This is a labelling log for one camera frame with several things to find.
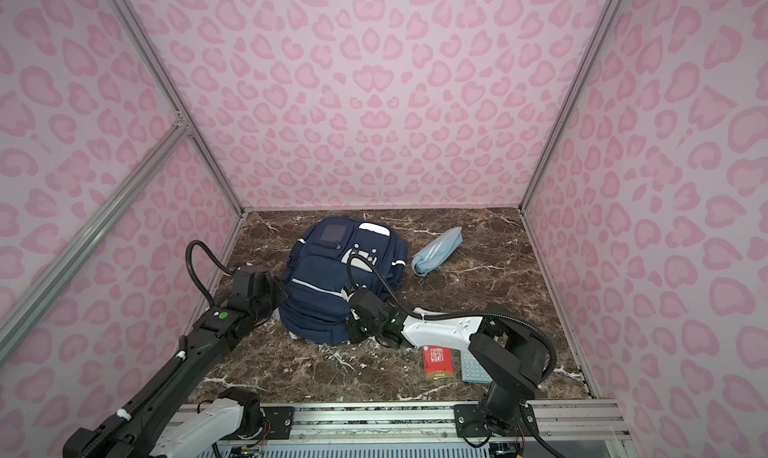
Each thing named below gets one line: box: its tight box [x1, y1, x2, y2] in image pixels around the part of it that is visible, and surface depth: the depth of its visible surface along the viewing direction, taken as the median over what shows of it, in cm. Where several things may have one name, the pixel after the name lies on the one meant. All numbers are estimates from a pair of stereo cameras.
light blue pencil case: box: [411, 226, 464, 276], surface depth 103 cm
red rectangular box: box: [422, 345, 454, 380], surface depth 84 cm
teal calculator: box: [461, 349, 493, 384], surface depth 82 cm
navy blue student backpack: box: [279, 217, 408, 344], surface depth 97 cm
